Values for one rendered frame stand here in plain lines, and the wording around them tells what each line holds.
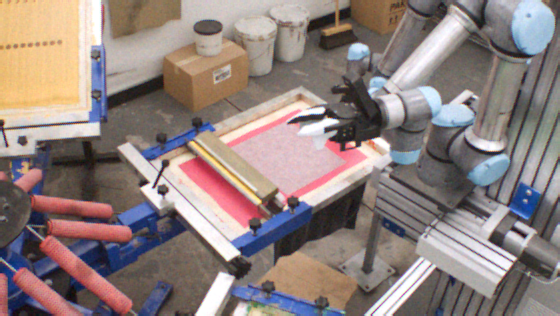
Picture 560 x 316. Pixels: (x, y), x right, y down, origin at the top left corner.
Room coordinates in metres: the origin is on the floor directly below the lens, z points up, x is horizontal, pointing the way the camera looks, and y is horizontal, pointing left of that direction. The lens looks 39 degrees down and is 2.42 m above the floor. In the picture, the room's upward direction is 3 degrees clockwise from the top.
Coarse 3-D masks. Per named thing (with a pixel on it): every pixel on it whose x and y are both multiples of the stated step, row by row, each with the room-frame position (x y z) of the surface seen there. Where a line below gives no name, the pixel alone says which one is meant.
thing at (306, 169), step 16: (336, 144) 1.87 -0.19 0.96; (288, 160) 1.76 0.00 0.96; (304, 160) 1.76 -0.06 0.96; (320, 160) 1.77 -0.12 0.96; (336, 160) 1.77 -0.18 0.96; (352, 160) 1.78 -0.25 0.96; (272, 176) 1.66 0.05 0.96; (288, 176) 1.66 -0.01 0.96; (304, 176) 1.67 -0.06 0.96; (320, 176) 1.67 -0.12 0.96; (224, 192) 1.56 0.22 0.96; (288, 192) 1.58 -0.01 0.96; (304, 192) 1.58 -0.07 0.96; (224, 208) 1.48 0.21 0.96; (240, 208) 1.48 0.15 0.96; (256, 208) 1.49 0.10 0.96; (240, 224) 1.41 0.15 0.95
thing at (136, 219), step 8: (136, 208) 1.36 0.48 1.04; (144, 208) 1.37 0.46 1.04; (152, 208) 1.37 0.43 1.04; (120, 216) 1.32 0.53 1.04; (128, 216) 1.32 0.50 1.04; (136, 216) 1.33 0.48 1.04; (144, 216) 1.33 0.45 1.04; (128, 224) 1.29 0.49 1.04; (136, 224) 1.31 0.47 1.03; (144, 224) 1.32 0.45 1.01
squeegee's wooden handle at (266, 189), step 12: (204, 132) 1.76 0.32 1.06; (204, 144) 1.70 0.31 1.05; (216, 144) 1.70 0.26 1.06; (228, 156) 1.64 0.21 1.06; (240, 156) 1.64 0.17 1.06; (240, 168) 1.58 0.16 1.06; (252, 168) 1.57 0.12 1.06; (252, 180) 1.52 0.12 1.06; (264, 180) 1.52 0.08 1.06; (264, 192) 1.46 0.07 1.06; (276, 192) 1.48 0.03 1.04
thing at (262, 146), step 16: (256, 128) 1.94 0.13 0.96; (272, 128) 1.95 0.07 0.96; (288, 128) 1.96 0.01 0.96; (240, 144) 1.84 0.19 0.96; (256, 144) 1.84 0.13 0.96; (272, 144) 1.85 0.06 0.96; (288, 144) 1.85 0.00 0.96; (304, 144) 1.86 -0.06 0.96; (192, 160) 1.72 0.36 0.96; (256, 160) 1.74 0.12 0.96; (272, 160) 1.75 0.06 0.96; (192, 176) 1.63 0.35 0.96; (208, 176) 1.64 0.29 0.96; (208, 192) 1.55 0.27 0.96
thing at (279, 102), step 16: (288, 96) 2.14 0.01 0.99; (304, 96) 2.15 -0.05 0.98; (256, 112) 2.01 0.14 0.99; (224, 128) 1.90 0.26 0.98; (368, 144) 1.88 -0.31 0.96; (384, 144) 1.85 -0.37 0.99; (160, 160) 1.67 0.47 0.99; (176, 176) 1.59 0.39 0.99; (352, 176) 1.65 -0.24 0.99; (368, 176) 1.67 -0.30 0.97; (192, 192) 1.51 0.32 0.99; (320, 192) 1.55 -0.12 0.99; (336, 192) 1.56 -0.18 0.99; (208, 208) 1.44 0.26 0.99; (320, 208) 1.50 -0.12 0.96; (224, 224) 1.37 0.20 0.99
